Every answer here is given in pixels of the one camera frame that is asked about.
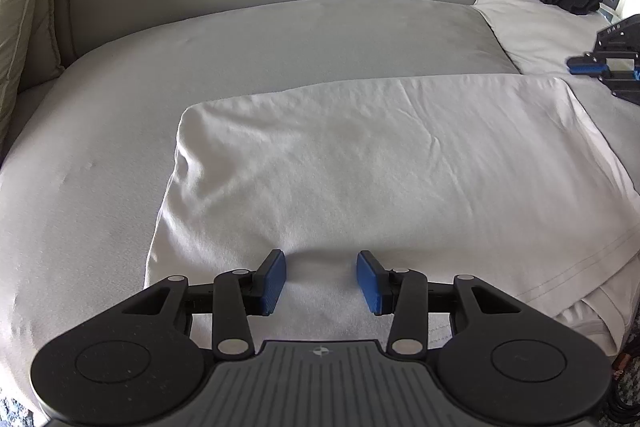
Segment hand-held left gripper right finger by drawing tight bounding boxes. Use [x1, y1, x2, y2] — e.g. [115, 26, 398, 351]
[356, 250, 518, 360]

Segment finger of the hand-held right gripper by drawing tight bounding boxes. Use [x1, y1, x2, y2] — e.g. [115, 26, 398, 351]
[566, 52, 633, 80]

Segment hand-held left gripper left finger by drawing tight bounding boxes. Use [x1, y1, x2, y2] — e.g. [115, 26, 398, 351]
[122, 249, 287, 361]

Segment white t-shirt with script print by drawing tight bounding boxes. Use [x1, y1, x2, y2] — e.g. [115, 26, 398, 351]
[144, 74, 640, 354]

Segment grey sofa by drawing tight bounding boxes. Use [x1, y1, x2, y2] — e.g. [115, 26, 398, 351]
[0, 0, 640, 408]

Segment olive cushion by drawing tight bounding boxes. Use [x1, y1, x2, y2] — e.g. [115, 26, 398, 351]
[0, 0, 65, 145]

